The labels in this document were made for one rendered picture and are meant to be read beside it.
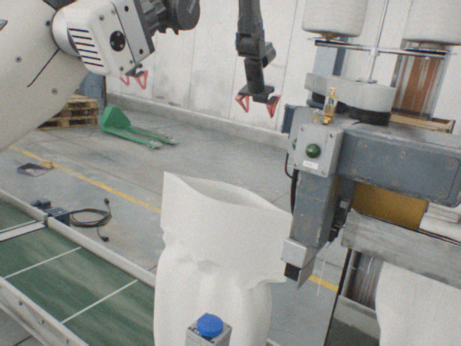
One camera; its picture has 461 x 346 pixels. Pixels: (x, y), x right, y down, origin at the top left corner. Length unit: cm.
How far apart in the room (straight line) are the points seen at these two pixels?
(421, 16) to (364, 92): 25
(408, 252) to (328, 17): 61
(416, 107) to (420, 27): 29
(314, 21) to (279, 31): 555
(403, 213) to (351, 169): 34
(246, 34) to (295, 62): 530
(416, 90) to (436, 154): 51
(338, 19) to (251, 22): 23
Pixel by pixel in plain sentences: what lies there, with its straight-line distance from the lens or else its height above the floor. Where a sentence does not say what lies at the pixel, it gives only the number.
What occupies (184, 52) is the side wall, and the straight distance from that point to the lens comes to 771.
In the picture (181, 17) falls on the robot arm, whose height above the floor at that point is 150.
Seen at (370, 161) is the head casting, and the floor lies 128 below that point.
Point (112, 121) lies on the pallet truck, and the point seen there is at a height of 17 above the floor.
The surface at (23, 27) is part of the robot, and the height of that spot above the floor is 144.
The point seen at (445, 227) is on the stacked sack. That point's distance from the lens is 380.
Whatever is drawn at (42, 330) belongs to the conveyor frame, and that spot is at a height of 32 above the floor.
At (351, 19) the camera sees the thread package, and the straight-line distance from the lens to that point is 107.
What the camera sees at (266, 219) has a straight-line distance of 103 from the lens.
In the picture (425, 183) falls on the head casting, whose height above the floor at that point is 127.
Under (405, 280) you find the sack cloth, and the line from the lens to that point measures 99.
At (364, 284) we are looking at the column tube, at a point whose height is 75.
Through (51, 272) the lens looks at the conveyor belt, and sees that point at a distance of 195.
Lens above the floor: 144
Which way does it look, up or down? 18 degrees down
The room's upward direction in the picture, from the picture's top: 8 degrees clockwise
